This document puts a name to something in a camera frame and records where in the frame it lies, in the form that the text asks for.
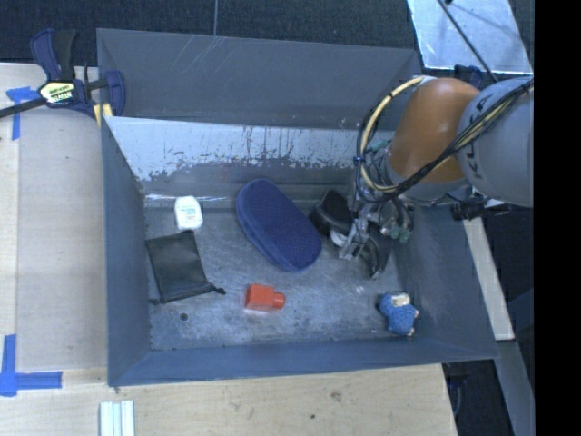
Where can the white small plastic box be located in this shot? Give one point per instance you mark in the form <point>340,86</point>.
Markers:
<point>188,213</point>

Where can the blue glasses case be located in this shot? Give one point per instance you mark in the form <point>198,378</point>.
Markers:
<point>278,225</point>

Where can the black cloth pouch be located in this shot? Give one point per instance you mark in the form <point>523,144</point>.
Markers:
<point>177,266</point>

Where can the blue toy animal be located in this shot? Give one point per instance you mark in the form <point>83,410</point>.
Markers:
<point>400,316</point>

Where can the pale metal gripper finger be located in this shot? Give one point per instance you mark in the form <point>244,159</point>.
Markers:
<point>361,249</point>
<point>348,245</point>

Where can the black sunglasses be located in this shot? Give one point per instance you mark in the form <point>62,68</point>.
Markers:
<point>330,214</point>

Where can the red block with round end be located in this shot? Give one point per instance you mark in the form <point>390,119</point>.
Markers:
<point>261,297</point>

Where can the grey metal bin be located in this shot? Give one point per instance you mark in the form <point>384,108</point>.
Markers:
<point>281,298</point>

